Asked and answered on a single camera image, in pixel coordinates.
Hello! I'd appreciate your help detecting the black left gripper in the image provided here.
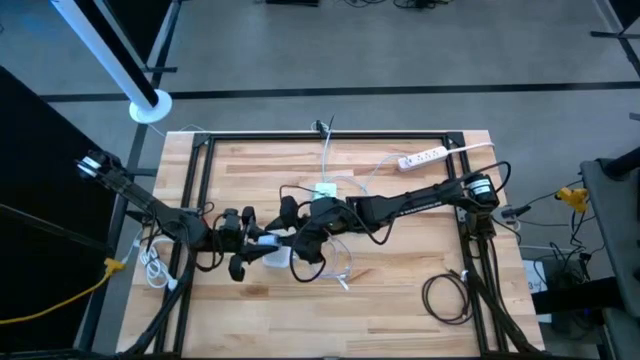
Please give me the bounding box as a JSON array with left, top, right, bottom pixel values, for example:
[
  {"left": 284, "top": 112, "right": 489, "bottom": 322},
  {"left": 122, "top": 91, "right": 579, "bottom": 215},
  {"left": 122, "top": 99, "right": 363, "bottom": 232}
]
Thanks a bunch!
[{"left": 227, "top": 205, "right": 294, "bottom": 282}]

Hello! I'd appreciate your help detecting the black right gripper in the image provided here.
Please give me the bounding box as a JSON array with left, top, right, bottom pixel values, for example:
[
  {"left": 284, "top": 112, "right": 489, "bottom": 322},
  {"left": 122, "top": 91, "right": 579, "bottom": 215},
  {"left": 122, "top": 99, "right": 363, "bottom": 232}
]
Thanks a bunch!
[{"left": 264, "top": 195, "right": 327, "bottom": 265}]

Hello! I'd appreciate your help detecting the mint green cube power strip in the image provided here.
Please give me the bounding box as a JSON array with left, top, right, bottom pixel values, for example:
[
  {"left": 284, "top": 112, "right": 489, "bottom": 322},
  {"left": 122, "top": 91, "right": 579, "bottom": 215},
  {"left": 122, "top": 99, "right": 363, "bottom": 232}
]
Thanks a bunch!
[{"left": 312, "top": 182, "right": 340, "bottom": 202}]

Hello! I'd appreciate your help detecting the white flat power strip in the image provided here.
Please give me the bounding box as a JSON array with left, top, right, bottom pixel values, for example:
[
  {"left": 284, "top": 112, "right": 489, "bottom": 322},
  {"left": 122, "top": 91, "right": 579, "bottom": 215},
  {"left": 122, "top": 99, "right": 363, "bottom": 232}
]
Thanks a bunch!
[{"left": 397, "top": 145, "right": 450, "bottom": 173}]

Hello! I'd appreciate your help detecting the white and black column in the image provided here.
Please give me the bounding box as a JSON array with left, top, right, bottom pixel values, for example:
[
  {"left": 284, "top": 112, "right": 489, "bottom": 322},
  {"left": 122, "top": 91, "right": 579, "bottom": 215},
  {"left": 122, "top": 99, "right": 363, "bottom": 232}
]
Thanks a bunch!
[{"left": 48, "top": 0, "right": 174, "bottom": 126}]

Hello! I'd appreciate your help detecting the black curtain panel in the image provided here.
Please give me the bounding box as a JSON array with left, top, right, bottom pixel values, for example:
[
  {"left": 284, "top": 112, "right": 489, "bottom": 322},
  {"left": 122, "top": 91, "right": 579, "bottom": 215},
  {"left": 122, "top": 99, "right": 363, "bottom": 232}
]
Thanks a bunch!
[
  {"left": 0, "top": 64, "right": 125, "bottom": 354},
  {"left": 92, "top": 0, "right": 182, "bottom": 74},
  {"left": 594, "top": 0, "right": 640, "bottom": 40}
]

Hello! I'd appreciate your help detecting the white labelled box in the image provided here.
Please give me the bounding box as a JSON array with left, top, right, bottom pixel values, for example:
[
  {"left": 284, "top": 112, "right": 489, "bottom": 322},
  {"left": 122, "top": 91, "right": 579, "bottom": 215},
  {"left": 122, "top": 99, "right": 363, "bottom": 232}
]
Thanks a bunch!
[{"left": 521, "top": 258, "right": 554, "bottom": 325}]

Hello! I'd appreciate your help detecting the yellow plug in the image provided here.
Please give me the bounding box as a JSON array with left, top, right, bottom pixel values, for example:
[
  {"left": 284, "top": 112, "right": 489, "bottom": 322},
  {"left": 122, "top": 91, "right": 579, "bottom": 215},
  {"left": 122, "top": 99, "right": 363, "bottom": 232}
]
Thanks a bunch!
[{"left": 553, "top": 186, "right": 590, "bottom": 215}]

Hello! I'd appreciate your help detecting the grey equipment cart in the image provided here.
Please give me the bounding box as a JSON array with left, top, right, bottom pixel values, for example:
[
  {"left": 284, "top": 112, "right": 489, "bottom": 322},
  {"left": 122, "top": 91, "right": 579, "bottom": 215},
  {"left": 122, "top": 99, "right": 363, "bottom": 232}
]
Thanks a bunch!
[{"left": 579, "top": 147, "right": 640, "bottom": 360}]

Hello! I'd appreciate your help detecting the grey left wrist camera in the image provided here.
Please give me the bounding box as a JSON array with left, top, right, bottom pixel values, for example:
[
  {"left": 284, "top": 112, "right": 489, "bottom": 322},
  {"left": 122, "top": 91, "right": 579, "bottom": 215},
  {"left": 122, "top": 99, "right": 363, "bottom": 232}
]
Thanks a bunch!
[{"left": 218, "top": 207, "right": 242, "bottom": 239}]

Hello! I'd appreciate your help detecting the white tower power cord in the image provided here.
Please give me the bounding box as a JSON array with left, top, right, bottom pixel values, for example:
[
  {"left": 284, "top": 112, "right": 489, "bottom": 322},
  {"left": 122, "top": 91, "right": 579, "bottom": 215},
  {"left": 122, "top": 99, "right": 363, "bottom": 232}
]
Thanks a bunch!
[{"left": 130, "top": 234, "right": 180, "bottom": 292}]

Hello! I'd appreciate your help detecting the pale cube power cord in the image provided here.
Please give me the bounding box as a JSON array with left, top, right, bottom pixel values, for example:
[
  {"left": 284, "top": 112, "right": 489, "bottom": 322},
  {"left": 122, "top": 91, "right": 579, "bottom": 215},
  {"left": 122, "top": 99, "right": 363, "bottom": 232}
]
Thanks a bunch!
[{"left": 324, "top": 152, "right": 407, "bottom": 197}]

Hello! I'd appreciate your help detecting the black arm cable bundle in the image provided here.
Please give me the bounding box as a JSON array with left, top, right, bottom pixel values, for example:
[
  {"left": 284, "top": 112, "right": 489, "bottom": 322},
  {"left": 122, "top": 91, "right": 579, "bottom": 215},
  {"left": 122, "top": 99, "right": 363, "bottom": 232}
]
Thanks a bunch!
[
  {"left": 462, "top": 232, "right": 539, "bottom": 357},
  {"left": 117, "top": 272, "right": 194, "bottom": 357}
]

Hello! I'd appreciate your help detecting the yellow extension cable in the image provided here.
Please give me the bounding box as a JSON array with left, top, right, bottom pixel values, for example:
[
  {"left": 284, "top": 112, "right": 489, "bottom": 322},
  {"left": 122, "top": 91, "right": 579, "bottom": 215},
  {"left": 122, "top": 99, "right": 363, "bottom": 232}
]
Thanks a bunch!
[{"left": 0, "top": 257, "right": 127, "bottom": 327}]

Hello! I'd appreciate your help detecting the thick white strip cord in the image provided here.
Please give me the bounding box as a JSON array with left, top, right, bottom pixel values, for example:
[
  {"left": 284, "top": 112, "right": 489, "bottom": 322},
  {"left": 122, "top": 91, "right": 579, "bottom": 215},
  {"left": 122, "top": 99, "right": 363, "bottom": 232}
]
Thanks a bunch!
[{"left": 444, "top": 141, "right": 497, "bottom": 154}]

